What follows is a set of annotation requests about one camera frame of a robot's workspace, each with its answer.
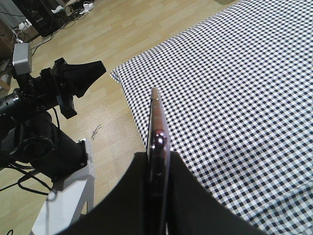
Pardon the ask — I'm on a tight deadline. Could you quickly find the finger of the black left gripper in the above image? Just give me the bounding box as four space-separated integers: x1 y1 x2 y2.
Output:
53 58 106 98
58 95 77 119

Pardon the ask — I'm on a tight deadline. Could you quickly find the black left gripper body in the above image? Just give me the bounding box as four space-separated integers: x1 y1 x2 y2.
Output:
30 68 73 113

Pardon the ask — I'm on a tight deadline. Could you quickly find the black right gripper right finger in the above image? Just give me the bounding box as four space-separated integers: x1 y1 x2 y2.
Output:
167 152 265 235

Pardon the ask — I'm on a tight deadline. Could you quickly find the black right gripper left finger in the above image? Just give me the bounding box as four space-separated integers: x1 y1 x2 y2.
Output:
59 152 148 235

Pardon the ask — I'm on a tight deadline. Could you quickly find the black foldable smartphone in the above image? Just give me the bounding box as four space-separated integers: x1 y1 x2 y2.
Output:
147 88 171 235

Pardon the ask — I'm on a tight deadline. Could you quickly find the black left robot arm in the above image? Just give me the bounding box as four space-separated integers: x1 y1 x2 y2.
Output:
0 58 106 181

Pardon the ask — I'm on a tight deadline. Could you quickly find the black white checkered bedsheet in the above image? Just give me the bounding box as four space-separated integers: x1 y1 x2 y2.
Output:
111 0 313 235

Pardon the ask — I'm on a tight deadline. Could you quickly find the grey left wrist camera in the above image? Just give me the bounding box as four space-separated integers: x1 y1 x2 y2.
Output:
12 43 32 75

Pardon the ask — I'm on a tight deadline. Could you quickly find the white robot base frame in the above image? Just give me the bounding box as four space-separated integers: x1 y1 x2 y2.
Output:
30 139 95 235

